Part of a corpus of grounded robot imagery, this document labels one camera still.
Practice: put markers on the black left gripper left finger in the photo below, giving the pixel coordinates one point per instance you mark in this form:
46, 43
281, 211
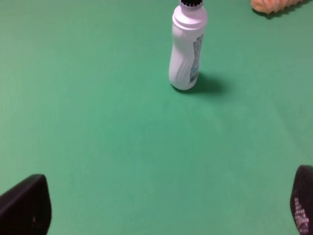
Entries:
26, 208

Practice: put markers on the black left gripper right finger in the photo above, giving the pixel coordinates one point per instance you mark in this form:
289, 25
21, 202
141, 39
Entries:
301, 201

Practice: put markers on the white bottle with black cap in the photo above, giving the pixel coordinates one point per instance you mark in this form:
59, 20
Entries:
189, 21

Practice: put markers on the green table cloth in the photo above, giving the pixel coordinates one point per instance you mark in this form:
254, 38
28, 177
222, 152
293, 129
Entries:
85, 99

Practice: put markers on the orange striped bread toy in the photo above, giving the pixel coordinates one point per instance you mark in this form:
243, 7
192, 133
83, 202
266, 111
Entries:
272, 6

